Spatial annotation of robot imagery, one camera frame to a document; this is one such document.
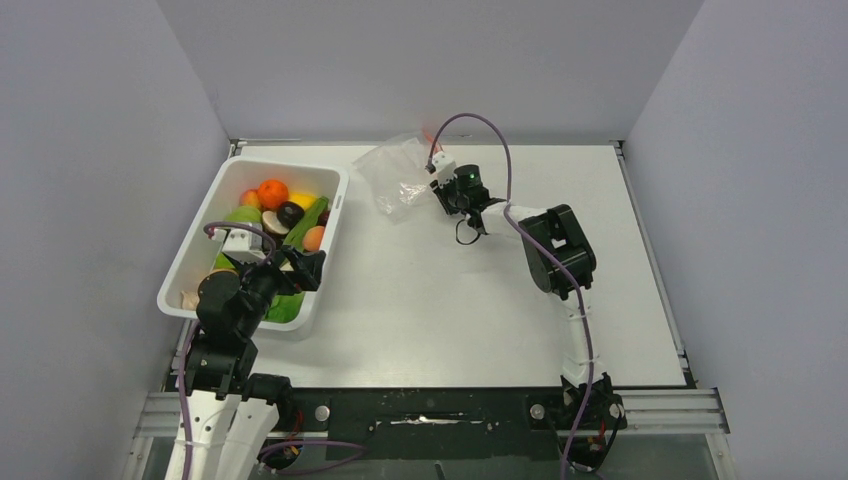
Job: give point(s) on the orange fruit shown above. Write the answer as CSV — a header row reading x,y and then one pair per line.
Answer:
x,y
272,193

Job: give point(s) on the peach near bin edge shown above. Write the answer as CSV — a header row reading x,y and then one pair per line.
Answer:
x,y
313,238

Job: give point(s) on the garlic bulb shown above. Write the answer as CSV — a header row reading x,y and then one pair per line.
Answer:
x,y
189,300

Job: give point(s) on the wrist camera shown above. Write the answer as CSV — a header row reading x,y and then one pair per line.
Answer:
x,y
244,246
441,166

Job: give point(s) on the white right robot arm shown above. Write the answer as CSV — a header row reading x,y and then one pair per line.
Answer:
x,y
561,263

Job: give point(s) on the green leafy vegetable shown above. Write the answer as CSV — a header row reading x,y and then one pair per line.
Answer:
x,y
295,237

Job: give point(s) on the sliced mushroom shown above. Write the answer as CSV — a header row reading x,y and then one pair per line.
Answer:
x,y
272,225

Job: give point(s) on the dark red fig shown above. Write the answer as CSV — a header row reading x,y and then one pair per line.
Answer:
x,y
323,218

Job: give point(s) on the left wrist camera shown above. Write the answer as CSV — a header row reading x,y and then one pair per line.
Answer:
x,y
244,246

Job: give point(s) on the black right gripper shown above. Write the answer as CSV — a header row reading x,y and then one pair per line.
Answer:
x,y
442,192

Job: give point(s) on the peach top left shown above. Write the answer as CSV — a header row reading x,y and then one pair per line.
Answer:
x,y
250,198

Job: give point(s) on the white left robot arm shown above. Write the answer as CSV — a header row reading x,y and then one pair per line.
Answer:
x,y
226,409

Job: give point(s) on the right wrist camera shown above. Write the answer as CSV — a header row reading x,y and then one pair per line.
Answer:
x,y
441,166

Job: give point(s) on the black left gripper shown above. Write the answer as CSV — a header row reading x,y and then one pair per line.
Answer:
x,y
309,263

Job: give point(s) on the white green napa cabbage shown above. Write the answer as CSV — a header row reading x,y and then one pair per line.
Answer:
x,y
284,308

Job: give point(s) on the clear red-zipper bag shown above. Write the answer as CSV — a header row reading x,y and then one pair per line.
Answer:
x,y
394,171

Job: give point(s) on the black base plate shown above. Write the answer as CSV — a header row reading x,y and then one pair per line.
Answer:
x,y
445,424

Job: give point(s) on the white plastic bin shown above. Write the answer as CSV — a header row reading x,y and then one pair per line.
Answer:
x,y
195,258

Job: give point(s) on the dark plum upper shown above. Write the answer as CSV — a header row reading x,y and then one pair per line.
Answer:
x,y
289,214

